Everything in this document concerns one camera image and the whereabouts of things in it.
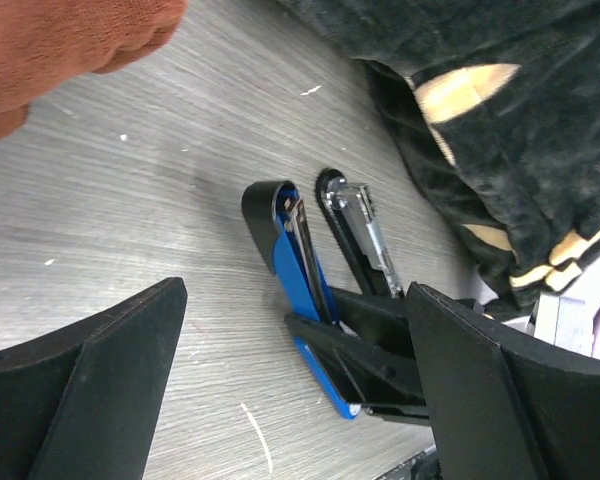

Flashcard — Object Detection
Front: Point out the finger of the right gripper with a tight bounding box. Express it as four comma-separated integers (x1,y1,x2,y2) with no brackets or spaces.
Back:
285,314,430,425
332,287,415,358

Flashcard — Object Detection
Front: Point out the black floral plush blanket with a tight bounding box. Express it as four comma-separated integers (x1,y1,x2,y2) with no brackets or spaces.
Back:
288,1,600,321

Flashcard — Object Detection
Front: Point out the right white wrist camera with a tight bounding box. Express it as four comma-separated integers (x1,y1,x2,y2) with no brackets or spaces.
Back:
527,294,600,360

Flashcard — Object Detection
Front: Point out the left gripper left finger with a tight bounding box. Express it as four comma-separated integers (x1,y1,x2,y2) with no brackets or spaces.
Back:
0,277,187,479

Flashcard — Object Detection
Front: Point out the blue stapler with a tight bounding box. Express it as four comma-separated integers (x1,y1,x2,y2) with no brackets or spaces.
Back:
240,178,364,421

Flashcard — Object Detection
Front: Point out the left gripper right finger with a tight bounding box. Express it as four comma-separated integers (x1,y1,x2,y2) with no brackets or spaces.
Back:
406,283,600,479

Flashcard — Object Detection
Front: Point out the brown folded cloth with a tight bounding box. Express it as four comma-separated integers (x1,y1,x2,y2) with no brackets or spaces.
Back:
0,0,188,139

